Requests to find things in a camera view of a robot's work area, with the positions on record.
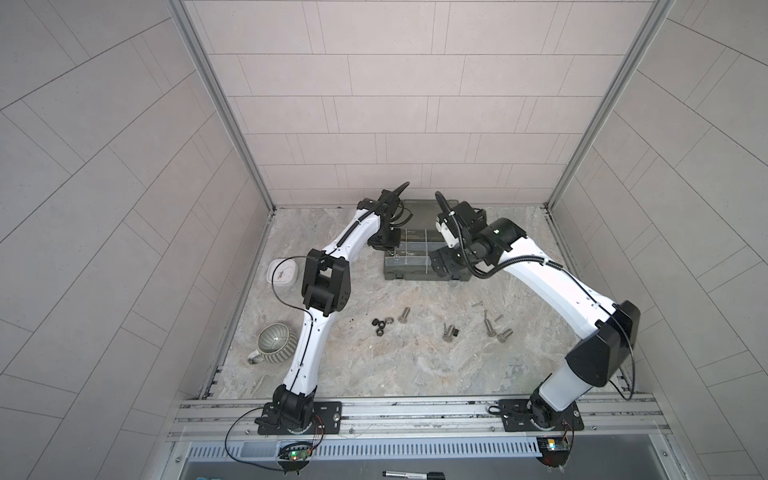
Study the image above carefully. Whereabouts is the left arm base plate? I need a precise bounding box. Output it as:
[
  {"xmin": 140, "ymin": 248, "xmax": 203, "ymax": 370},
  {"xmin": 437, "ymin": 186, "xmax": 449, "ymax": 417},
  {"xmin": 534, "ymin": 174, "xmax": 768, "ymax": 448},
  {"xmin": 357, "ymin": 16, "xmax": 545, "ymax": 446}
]
[{"xmin": 254, "ymin": 400, "xmax": 342, "ymax": 435}]

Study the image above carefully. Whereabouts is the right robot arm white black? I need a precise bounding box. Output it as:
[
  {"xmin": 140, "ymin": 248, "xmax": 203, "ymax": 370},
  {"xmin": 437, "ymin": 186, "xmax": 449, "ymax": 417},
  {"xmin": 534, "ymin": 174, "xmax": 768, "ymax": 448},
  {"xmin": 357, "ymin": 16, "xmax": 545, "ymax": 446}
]
[{"xmin": 430, "ymin": 192, "xmax": 641, "ymax": 430}]

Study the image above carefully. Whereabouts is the thick silver hex bolt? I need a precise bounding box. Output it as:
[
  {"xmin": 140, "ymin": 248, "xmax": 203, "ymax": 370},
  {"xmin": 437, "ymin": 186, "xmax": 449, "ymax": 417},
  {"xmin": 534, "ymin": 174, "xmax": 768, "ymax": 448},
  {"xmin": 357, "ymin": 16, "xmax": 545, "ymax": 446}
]
[{"xmin": 496, "ymin": 328, "xmax": 514, "ymax": 343}]

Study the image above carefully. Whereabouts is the aluminium mounting rail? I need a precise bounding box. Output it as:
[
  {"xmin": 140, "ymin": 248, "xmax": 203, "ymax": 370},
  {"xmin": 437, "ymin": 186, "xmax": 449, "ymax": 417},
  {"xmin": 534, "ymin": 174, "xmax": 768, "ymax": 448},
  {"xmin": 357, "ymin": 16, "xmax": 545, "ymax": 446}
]
[{"xmin": 168, "ymin": 393, "xmax": 670, "ymax": 441}]

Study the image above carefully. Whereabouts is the white vent grille strip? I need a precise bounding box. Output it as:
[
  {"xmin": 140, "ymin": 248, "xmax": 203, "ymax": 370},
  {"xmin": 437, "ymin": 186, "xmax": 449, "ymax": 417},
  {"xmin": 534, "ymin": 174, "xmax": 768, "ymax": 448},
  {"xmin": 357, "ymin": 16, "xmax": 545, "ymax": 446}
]
[{"xmin": 188, "ymin": 437, "xmax": 542, "ymax": 463}]

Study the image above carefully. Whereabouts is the right controller board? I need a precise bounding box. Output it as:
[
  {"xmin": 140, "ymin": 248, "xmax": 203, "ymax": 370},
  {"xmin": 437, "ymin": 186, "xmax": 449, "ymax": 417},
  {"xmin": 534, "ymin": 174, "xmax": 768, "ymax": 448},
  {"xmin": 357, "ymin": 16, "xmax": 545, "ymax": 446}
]
[{"xmin": 537, "ymin": 437, "xmax": 571, "ymax": 468}]

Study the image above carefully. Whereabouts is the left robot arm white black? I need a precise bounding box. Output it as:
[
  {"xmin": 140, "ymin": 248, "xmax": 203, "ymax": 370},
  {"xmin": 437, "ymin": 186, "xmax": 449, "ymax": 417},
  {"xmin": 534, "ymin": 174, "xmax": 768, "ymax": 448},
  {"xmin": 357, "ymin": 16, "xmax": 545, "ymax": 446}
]
[{"xmin": 256, "ymin": 182, "xmax": 409, "ymax": 432}]

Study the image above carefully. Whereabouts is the black marker pen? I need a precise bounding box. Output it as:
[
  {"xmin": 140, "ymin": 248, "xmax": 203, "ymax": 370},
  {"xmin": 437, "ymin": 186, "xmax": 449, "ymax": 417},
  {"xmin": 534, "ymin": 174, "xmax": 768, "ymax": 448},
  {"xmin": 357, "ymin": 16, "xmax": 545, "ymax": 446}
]
[{"xmin": 382, "ymin": 470, "xmax": 446, "ymax": 480}]

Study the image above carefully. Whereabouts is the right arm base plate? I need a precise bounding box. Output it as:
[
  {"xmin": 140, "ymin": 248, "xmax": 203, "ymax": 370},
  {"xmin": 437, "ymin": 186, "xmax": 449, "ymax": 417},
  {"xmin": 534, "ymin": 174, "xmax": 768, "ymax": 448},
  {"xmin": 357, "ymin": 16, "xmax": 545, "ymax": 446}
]
[{"xmin": 488, "ymin": 399, "xmax": 585, "ymax": 432}]

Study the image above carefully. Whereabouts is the green plastic organizer box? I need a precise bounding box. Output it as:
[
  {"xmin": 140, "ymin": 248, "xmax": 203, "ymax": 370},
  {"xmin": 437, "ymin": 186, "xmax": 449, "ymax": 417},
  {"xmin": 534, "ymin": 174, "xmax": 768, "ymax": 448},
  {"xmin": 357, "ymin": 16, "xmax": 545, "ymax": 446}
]
[{"xmin": 383, "ymin": 199, "xmax": 471, "ymax": 282}]

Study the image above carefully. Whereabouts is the black nut cluster left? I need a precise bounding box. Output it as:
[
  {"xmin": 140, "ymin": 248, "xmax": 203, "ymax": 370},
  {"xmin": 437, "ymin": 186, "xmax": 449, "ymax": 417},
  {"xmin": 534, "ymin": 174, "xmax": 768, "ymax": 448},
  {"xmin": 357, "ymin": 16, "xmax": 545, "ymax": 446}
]
[{"xmin": 372, "ymin": 318, "xmax": 386, "ymax": 336}]

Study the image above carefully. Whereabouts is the left controller board green LED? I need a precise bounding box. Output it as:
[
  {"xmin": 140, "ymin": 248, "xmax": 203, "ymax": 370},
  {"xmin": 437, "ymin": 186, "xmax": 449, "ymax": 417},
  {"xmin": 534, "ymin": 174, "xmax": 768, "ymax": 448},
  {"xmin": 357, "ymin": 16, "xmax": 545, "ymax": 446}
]
[{"xmin": 277, "ymin": 441, "xmax": 314, "ymax": 473}]

